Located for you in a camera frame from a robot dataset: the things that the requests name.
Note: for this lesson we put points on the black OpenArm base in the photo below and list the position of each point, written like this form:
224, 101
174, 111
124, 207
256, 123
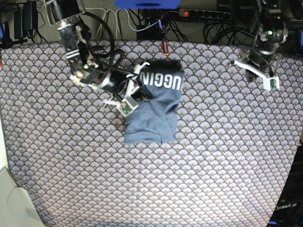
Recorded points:
289, 209

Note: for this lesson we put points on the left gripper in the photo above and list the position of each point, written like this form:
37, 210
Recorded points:
260, 56

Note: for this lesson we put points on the blue box at top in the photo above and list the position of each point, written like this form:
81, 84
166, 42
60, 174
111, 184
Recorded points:
147, 4

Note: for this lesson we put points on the red and black clamp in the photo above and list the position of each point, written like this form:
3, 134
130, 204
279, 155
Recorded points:
165, 48

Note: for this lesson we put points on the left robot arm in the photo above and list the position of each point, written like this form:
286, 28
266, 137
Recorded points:
271, 32

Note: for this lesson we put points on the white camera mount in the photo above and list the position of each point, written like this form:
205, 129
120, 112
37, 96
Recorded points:
269, 83
124, 102

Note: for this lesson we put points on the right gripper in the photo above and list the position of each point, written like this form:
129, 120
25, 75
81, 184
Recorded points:
112, 80

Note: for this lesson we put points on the blue T-shirt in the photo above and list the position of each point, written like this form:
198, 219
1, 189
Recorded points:
156, 121

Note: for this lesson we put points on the black power strip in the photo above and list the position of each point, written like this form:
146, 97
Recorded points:
204, 14

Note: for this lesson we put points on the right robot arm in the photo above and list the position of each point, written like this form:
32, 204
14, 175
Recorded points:
90, 65

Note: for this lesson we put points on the fan-patterned tablecloth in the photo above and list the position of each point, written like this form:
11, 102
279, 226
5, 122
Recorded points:
235, 142

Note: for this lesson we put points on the black power adapter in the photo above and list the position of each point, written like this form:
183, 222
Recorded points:
26, 20

